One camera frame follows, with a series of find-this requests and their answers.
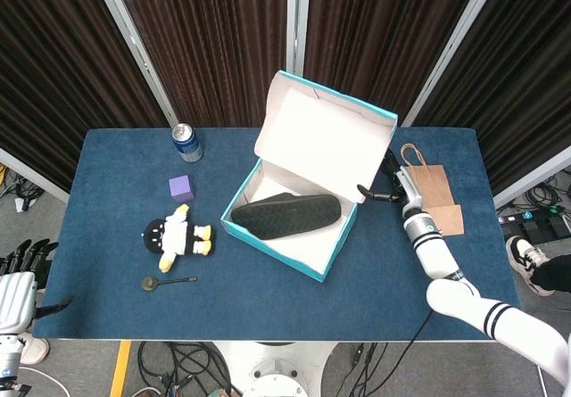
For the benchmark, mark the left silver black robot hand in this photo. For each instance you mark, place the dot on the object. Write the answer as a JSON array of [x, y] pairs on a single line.
[[15, 299]]

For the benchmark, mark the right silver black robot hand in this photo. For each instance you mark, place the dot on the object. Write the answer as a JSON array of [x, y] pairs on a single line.
[[409, 189]]

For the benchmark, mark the light blue shoe box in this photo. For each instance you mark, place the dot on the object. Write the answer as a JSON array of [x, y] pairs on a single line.
[[312, 125]]

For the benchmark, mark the black slipper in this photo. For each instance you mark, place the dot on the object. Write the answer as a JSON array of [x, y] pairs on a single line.
[[285, 214]]

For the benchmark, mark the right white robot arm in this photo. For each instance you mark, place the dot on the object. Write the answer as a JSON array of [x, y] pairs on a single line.
[[446, 263]]

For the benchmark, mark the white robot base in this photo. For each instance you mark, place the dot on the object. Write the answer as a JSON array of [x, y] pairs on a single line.
[[276, 370]]

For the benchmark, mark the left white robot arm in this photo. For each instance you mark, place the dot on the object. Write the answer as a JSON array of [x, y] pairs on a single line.
[[9, 361]]

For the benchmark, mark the brown paper bag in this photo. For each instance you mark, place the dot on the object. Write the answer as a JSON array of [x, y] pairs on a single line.
[[439, 192]]

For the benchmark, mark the dark blue table cloth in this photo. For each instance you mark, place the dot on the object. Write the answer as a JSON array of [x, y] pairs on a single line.
[[134, 316]]

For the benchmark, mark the yellow floor tape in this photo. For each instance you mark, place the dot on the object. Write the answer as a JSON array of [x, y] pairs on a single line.
[[119, 370]]

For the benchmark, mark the white black sneaker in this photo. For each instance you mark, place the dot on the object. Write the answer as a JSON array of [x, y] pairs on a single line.
[[522, 254]]

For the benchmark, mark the black spoon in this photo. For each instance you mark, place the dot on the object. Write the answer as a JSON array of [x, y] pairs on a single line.
[[149, 283]]

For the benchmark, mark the dark brown pleated curtain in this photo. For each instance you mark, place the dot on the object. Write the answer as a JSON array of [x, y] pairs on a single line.
[[374, 35], [214, 49], [53, 67], [526, 67]]

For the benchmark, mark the black trouser leg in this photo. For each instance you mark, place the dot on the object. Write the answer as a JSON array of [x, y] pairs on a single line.
[[555, 276]]

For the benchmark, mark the black white penguin plush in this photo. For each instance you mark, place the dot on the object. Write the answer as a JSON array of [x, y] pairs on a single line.
[[176, 236]]

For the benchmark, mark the purple cube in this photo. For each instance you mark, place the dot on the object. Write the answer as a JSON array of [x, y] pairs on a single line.
[[180, 189]]

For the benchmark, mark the blue soda can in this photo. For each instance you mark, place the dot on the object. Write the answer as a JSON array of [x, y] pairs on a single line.
[[188, 147]]

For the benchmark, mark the grey partition bottom rail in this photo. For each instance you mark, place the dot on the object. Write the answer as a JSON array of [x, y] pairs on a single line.
[[531, 176], [35, 176]]

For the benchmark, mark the grey slanted partition post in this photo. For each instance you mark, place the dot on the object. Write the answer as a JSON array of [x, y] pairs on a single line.
[[134, 44], [446, 49]]

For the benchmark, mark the grey upright partition post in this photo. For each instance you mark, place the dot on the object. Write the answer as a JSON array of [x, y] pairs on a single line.
[[295, 35]]

